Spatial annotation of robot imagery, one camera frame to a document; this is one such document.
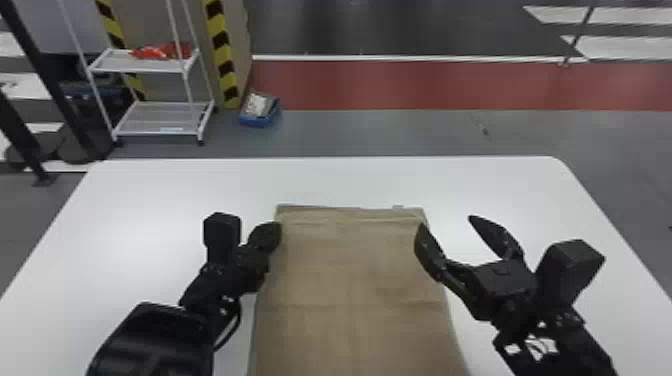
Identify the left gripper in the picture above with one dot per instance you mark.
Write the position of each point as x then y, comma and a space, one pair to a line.
252, 268

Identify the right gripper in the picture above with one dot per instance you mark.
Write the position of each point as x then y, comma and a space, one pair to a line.
504, 288

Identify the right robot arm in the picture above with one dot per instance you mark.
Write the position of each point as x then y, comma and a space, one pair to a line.
562, 352

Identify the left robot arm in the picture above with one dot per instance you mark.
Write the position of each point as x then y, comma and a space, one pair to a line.
157, 341

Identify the beige towel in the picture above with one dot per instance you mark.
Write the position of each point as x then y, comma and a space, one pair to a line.
352, 294

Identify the blue tray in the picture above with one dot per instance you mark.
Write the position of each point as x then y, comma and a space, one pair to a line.
260, 110

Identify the red snack packet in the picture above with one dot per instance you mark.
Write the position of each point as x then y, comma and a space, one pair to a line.
157, 51

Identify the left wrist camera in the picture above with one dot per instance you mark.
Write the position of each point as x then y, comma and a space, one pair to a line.
221, 233

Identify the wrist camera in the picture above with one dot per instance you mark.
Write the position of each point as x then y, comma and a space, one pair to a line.
569, 268
221, 233

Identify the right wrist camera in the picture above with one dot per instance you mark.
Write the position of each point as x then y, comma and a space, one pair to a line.
569, 268

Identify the yellow black striped post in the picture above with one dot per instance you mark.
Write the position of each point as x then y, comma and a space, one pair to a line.
118, 39
221, 52

